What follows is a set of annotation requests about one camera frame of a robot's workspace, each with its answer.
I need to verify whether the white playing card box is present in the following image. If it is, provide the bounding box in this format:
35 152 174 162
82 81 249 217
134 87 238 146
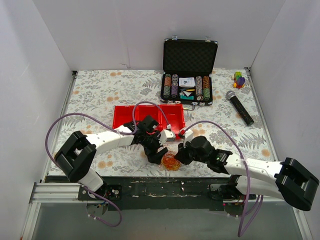
178 77 196 88

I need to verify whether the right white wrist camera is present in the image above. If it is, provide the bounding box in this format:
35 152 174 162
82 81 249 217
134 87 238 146
178 128 194 148

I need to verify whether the black handheld microphone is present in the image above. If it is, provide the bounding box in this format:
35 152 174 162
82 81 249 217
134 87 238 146
226 90 255 126

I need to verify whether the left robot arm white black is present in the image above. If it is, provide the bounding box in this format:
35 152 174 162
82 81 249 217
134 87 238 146
54 115 175 200

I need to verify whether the aluminium frame rail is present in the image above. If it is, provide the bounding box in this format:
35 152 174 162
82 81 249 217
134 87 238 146
29 182 83 204

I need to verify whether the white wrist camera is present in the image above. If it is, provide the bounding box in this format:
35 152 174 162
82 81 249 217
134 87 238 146
159 129 176 145
178 128 194 148

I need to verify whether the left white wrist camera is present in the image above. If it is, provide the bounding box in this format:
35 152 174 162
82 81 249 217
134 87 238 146
159 129 176 145

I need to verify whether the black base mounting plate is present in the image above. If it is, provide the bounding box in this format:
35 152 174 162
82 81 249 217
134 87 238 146
77 176 257 212

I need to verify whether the colourful toy block train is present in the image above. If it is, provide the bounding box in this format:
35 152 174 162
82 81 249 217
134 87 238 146
231 71 246 89

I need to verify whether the black poker chip case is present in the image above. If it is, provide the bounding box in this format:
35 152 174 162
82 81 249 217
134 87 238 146
160 35 219 109

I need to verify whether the red plastic compartment bin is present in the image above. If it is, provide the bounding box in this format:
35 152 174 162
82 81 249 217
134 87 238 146
112 104 186 141

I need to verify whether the orange rubber band tangle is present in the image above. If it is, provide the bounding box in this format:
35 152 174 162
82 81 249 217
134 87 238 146
161 150 181 171

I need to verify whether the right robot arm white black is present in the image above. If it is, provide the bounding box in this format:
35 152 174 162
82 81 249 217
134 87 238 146
175 136 320 211

